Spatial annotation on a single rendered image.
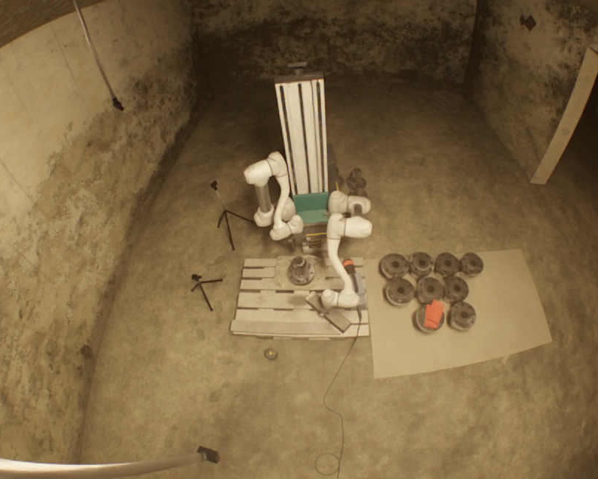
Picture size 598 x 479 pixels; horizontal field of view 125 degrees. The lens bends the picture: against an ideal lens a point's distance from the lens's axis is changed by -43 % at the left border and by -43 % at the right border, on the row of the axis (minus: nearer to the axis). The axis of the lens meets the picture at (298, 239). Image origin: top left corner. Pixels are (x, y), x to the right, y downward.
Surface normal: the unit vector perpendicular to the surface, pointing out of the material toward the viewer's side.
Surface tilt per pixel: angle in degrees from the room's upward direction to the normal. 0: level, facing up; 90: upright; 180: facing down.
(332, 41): 90
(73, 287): 90
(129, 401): 0
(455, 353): 0
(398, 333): 0
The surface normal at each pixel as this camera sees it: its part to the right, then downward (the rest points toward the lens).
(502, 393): -0.10, -0.59
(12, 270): 0.99, -0.02
